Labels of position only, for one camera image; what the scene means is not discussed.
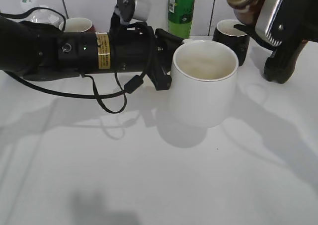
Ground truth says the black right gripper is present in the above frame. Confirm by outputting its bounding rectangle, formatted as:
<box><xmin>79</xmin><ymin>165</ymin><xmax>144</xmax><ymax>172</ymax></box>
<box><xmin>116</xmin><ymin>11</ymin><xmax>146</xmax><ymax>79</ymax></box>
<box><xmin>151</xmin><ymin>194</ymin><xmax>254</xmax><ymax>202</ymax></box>
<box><xmin>233</xmin><ymin>0</ymin><xmax>318</xmax><ymax>72</ymax></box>

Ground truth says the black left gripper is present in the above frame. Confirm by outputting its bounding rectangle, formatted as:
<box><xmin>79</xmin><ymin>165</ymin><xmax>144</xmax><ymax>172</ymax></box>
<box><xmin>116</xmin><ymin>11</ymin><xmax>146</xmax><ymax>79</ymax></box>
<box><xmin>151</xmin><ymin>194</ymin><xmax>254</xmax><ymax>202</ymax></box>
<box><xmin>147</xmin><ymin>28</ymin><xmax>185</xmax><ymax>90</ymax></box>

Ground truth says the brown Nescafe coffee bottle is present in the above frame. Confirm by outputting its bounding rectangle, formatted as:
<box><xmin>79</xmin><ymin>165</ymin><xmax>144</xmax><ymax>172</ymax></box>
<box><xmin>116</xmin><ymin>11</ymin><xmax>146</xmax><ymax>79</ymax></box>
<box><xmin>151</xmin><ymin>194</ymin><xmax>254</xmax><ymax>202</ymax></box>
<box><xmin>226</xmin><ymin>0</ymin><xmax>265</xmax><ymax>26</ymax></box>

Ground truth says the white ceramic mug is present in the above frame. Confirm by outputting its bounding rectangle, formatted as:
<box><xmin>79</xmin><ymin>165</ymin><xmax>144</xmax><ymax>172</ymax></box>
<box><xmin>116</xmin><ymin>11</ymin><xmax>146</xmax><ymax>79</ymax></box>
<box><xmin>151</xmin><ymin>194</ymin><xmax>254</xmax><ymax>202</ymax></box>
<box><xmin>169</xmin><ymin>39</ymin><xmax>239</xmax><ymax>128</ymax></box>

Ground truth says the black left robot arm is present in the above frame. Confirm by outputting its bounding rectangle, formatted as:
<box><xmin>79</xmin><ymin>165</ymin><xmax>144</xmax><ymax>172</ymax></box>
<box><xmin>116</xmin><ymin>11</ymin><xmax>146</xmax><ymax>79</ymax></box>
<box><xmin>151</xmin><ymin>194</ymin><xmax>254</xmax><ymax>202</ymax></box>
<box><xmin>0</xmin><ymin>16</ymin><xmax>183</xmax><ymax>90</ymax></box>

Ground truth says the green soda bottle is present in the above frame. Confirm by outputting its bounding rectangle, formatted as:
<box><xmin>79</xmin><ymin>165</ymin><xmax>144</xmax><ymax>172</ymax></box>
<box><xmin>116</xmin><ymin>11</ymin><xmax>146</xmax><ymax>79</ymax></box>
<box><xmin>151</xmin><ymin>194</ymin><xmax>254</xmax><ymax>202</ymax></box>
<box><xmin>168</xmin><ymin>0</ymin><xmax>195</xmax><ymax>39</ymax></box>

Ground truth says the black ceramic mug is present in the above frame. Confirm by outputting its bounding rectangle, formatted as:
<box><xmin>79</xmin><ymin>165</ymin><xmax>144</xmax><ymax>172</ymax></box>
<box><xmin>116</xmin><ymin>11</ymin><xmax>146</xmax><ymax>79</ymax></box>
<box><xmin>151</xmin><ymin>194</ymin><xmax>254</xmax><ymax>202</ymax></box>
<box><xmin>213</xmin><ymin>19</ymin><xmax>250</xmax><ymax>66</ymax></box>

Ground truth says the dark red mug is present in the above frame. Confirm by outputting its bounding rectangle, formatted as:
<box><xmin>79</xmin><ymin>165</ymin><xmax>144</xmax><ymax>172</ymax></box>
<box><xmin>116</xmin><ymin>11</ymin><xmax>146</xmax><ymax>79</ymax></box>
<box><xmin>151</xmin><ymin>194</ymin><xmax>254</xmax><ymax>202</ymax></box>
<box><xmin>59</xmin><ymin>17</ymin><xmax>96</xmax><ymax>33</ymax></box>

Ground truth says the small white carton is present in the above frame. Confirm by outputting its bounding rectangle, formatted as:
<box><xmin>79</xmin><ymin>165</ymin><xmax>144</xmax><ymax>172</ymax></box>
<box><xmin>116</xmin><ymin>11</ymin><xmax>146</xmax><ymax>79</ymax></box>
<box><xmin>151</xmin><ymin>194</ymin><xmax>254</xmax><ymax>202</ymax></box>
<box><xmin>40</xmin><ymin>9</ymin><xmax>63</xmax><ymax>28</ymax></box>

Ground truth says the clear water bottle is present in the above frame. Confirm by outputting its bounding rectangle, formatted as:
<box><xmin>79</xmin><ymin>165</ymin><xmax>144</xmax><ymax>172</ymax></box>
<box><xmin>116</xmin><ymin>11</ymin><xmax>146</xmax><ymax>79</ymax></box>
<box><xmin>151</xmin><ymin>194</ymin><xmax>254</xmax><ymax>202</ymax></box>
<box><xmin>19</xmin><ymin>0</ymin><xmax>62</xmax><ymax>24</ymax></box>

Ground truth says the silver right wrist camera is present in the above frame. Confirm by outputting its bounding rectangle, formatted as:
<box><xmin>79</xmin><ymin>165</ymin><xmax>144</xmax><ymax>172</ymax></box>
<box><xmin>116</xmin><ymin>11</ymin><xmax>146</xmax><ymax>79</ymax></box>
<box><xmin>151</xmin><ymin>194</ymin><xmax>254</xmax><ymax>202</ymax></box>
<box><xmin>255</xmin><ymin>0</ymin><xmax>283</xmax><ymax>47</ymax></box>

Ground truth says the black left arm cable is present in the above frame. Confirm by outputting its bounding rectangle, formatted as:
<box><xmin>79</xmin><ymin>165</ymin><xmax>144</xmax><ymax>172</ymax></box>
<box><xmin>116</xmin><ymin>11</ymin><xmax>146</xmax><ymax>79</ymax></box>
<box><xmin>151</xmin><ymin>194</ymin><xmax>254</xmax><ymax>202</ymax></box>
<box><xmin>0</xmin><ymin>6</ymin><xmax>155</xmax><ymax>114</ymax></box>

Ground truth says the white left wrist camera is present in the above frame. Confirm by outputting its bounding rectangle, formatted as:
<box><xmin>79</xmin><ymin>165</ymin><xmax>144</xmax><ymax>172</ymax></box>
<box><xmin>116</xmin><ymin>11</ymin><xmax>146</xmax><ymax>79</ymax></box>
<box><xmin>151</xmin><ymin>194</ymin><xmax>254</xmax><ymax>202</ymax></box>
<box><xmin>110</xmin><ymin>0</ymin><xmax>151</xmax><ymax>28</ymax></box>

